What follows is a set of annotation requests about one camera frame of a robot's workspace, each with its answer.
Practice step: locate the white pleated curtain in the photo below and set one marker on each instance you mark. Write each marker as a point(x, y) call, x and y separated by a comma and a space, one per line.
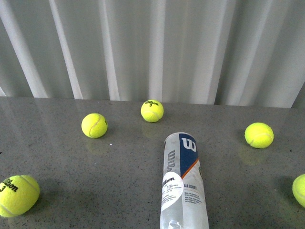
point(231, 52)

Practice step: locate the tennis ball with Wilson 3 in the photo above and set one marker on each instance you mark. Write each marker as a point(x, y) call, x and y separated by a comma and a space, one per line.
point(18, 194)

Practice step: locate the clear Wilson tennis ball can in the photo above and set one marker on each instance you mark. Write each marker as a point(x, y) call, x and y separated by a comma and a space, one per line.
point(183, 203)

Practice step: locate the yellow tennis ball right middle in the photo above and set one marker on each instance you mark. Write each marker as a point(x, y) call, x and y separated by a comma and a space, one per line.
point(259, 135)

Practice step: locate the plain yellow tennis ball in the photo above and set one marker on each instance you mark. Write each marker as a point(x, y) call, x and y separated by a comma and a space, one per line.
point(94, 125)

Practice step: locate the Roland Garros tennis ball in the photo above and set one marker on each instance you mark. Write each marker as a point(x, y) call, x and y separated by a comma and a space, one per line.
point(298, 189)

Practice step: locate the far Wilson 3 tennis ball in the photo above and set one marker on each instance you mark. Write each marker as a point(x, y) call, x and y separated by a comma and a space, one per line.
point(152, 111)

